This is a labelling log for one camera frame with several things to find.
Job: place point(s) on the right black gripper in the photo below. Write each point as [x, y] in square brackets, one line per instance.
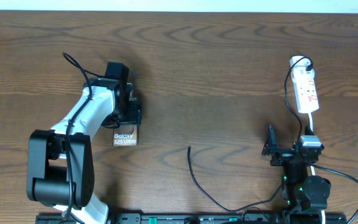
[271, 148]

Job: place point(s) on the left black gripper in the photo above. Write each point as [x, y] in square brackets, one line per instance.
[135, 116]

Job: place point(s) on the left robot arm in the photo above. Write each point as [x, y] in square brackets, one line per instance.
[60, 170]

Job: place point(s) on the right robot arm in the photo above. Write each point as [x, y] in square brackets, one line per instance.
[306, 193]

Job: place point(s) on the white power strip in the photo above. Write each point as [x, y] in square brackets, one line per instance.
[302, 75]

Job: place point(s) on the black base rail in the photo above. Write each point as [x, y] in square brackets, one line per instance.
[253, 217]

